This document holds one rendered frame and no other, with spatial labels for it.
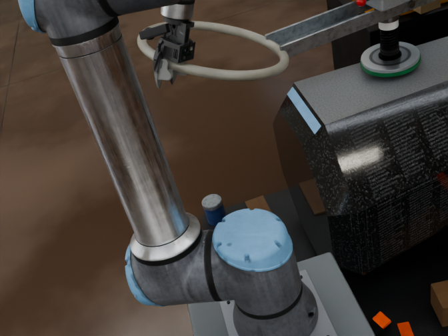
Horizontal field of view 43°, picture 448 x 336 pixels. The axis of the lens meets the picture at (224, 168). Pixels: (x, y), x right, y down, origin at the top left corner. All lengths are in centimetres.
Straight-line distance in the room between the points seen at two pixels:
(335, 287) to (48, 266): 194
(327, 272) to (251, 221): 39
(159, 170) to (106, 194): 232
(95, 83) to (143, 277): 43
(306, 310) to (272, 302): 11
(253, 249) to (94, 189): 241
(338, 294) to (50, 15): 92
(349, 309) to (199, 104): 264
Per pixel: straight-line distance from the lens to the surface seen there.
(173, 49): 165
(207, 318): 147
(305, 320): 126
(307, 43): 197
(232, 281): 115
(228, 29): 209
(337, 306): 143
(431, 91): 219
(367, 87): 221
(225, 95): 389
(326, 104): 214
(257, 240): 112
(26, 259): 323
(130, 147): 102
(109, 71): 96
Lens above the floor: 199
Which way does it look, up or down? 38 degrees down
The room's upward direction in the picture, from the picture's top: 16 degrees counter-clockwise
